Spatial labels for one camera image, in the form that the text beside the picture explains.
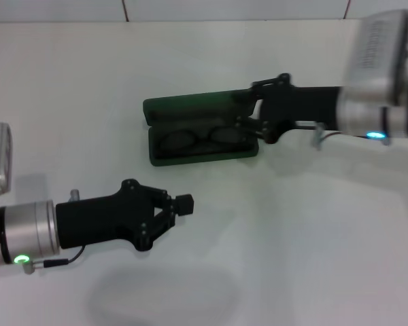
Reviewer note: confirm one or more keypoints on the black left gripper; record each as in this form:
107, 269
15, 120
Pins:
95, 220

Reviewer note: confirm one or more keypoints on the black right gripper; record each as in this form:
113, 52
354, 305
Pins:
302, 105

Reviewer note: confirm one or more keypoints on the black round glasses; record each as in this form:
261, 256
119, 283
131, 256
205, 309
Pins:
204, 137

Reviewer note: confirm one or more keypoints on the green glasses case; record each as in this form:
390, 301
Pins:
190, 105

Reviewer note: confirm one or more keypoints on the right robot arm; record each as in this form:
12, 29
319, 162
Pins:
401, 115

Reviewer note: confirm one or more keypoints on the silver connector stub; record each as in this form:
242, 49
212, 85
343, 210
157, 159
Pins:
75, 194

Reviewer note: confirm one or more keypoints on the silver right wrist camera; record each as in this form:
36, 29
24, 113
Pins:
377, 51

